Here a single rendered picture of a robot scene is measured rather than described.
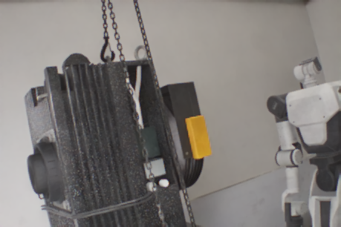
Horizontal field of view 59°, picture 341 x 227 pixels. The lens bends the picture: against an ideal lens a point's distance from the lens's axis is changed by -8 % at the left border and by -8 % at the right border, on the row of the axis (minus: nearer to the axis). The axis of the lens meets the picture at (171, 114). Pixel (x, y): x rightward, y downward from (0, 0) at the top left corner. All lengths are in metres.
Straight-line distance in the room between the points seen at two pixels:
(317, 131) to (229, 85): 1.68
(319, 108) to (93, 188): 0.96
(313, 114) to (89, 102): 0.92
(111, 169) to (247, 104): 2.13
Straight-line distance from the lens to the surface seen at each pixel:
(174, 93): 1.25
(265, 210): 3.16
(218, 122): 2.88
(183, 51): 2.85
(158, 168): 1.28
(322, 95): 1.42
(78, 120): 1.15
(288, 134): 1.65
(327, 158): 1.51
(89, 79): 1.17
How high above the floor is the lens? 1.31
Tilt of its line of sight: 3 degrees up
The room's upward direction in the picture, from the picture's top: 12 degrees counter-clockwise
